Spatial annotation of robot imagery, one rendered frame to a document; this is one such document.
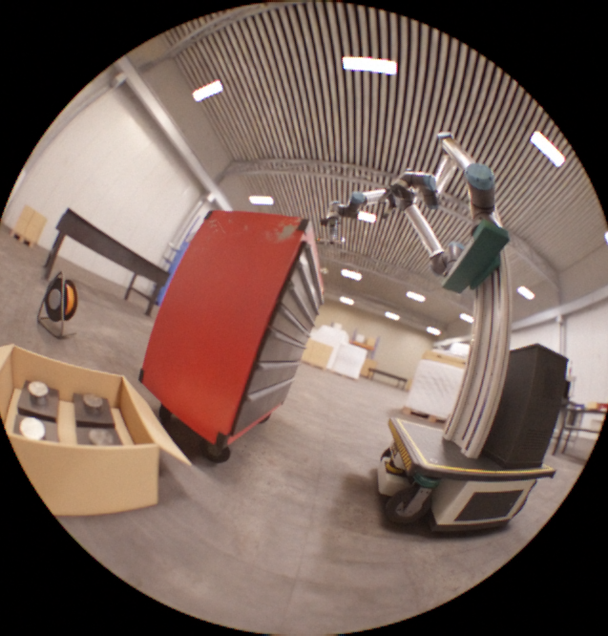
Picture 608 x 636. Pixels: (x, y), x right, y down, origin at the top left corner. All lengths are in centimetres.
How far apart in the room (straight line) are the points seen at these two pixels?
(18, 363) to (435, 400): 427
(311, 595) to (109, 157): 913
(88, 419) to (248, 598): 55
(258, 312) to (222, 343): 14
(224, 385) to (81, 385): 48
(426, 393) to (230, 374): 354
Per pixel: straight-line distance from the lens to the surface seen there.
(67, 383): 72
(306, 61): 845
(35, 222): 615
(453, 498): 85
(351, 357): 792
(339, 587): 66
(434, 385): 383
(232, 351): 56
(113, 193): 855
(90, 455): 45
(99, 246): 329
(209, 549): 60
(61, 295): 147
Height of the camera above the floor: 55
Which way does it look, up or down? 9 degrees up
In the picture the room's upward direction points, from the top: 21 degrees clockwise
